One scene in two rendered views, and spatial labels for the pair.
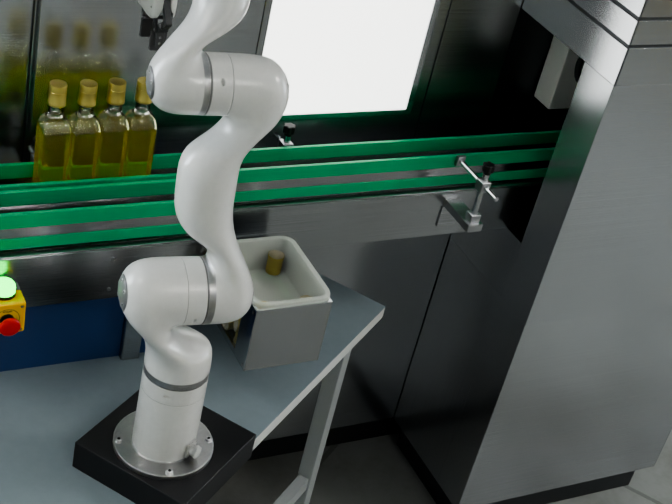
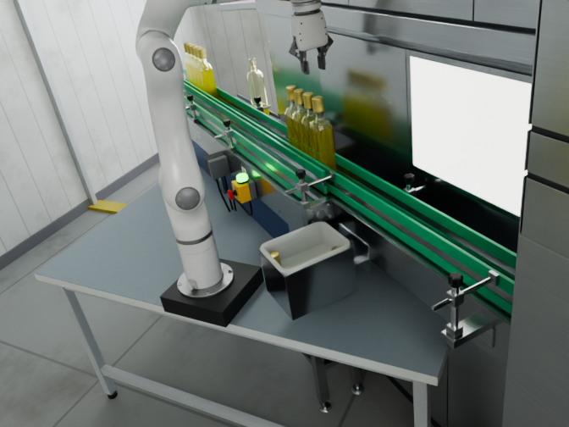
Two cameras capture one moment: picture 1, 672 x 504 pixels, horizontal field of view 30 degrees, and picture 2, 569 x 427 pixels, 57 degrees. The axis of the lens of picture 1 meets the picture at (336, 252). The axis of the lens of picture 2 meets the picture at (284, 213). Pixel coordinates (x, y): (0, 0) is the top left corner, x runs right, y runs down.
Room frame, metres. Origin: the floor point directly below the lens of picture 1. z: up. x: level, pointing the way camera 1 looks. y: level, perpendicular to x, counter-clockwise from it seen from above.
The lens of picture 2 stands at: (2.32, -1.14, 1.84)
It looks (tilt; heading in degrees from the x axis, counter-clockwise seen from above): 30 degrees down; 101
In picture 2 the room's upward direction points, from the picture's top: 10 degrees counter-clockwise
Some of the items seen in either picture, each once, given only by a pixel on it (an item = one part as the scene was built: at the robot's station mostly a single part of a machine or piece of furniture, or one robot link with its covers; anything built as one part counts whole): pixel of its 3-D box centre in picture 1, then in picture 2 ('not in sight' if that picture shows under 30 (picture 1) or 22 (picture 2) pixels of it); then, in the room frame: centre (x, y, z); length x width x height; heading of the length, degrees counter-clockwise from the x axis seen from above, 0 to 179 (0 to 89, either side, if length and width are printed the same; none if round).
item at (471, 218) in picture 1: (470, 200); (463, 314); (2.48, -0.27, 1.07); 0.17 x 0.05 x 0.23; 34
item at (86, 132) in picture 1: (80, 160); (305, 140); (2.10, 0.53, 1.16); 0.06 x 0.06 x 0.21; 34
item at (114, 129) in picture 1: (108, 158); (314, 144); (2.13, 0.49, 1.16); 0.06 x 0.06 x 0.21; 33
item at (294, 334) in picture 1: (261, 295); (316, 266); (2.13, 0.13, 0.92); 0.27 x 0.17 x 0.15; 34
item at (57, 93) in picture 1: (57, 93); (291, 92); (2.07, 0.58, 1.31); 0.04 x 0.04 x 0.04
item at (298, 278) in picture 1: (271, 285); (306, 257); (2.11, 0.11, 0.97); 0.22 x 0.17 x 0.09; 34
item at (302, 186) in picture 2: not in sight; (310, 186); (2.13, 0.26, 1.12); 0.17 x 0.03 x 0.12; 34
